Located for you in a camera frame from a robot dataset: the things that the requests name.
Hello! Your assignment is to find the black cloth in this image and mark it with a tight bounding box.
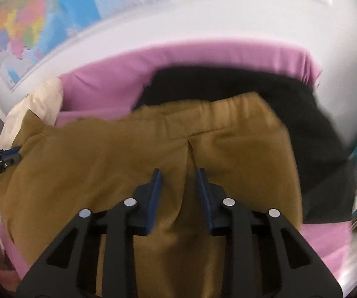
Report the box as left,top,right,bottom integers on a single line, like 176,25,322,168
131,65,357,224

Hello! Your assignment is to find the pink bed sheet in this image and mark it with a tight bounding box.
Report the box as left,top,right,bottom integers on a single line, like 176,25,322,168
0,40,353,287

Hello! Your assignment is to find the brown jacket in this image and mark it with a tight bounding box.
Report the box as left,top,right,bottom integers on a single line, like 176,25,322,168
0,91,305,298

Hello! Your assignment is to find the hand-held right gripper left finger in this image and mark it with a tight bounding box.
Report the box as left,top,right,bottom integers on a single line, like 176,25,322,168
16,168,163,298

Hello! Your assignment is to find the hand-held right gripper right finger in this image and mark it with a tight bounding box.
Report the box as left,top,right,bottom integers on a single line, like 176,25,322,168
195,167,344,298

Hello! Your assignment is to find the colourful wall map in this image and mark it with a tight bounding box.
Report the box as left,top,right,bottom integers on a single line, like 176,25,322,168
0,0,189,92

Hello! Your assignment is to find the cream pillow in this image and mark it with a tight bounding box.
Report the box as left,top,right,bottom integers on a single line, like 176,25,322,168
0,77,64,153

